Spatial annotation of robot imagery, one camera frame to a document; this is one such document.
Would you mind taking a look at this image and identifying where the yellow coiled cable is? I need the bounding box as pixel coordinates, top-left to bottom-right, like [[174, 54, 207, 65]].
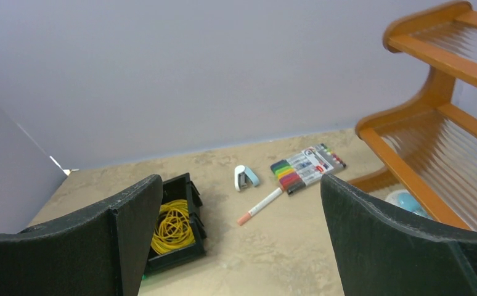
[[150, 199, 197, 257]]

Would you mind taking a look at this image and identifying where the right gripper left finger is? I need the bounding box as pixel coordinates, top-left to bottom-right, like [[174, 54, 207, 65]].
[[0, 175, 163, 295]]

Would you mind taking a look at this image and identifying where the black plastic bin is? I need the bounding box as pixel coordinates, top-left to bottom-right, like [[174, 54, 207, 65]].
[[145, 173, 207, 275]]

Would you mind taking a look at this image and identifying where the blue white plastic packet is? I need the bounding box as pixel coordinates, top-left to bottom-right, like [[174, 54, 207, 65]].
[[385, 189, 431, 219]]

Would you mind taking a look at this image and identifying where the wooden rack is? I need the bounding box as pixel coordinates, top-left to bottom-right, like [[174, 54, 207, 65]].
[[351, 1, 477, 232]]

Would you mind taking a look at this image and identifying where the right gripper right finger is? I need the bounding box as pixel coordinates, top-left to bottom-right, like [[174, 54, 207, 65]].
[[320, 175, 477, 295]]

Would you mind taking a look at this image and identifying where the marker pen pack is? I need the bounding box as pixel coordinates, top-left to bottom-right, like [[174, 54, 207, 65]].
[[270, 143, 347, 195]]

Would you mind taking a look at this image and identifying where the loose white marker pen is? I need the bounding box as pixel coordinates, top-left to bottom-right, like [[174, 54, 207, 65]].
[[237, 187, 284, 226]]

